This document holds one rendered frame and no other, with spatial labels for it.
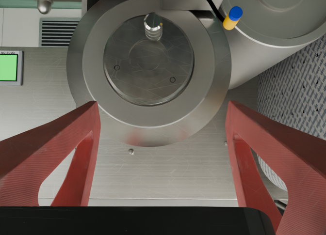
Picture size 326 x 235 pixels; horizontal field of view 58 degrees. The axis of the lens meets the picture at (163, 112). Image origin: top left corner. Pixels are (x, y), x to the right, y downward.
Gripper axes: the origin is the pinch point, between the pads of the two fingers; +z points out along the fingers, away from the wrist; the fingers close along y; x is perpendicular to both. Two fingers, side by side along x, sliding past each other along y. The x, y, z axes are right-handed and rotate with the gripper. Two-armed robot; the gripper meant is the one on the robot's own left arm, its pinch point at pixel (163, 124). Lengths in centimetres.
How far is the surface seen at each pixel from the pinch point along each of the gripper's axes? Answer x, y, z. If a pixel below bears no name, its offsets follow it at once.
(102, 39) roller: 2.1, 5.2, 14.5
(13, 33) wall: 101, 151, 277
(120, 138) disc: 9.2, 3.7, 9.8
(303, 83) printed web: 9.6, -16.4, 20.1
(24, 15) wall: 87, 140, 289
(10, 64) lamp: 19, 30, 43
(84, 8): 0.4, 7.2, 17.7
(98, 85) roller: 5.1, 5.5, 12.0
